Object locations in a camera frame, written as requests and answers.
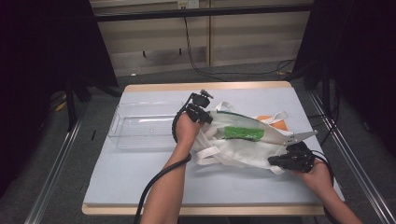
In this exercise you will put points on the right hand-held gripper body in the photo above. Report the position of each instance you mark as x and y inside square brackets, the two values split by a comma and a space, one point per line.
[300, 158]

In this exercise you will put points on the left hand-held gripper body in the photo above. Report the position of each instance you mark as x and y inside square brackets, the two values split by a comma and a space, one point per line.
[197, 104]

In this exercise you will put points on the white printed tote bag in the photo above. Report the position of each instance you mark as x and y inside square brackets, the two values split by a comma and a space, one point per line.
[239, 152]

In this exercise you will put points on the person's left hand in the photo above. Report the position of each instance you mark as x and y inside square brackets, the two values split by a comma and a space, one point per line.
[186, 133]

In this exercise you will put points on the person's right hand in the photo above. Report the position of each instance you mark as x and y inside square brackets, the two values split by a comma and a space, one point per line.
[319, 179]

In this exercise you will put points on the green packet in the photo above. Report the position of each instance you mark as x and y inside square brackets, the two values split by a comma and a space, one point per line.
[244, 133]

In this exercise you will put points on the clear plastic container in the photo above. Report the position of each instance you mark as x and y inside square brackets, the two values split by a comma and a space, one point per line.
[143, 127]

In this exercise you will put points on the black horizontal bar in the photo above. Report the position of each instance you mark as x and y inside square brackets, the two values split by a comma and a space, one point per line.
[202, 13]

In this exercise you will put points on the light blue table mat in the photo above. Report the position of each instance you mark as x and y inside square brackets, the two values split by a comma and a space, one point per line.
[124, 174]

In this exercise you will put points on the black curtain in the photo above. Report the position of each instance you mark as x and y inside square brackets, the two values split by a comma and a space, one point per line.
[37, 62]
[358, 46]

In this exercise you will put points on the black metal stand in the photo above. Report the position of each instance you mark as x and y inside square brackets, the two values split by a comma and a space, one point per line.
[71, 102]

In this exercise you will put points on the aluminium rail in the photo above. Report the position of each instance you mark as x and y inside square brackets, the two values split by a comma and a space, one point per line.
[358, 161]
[53, 177]

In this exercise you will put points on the white wall socket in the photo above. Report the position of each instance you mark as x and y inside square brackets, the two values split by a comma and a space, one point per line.
[188, 3]

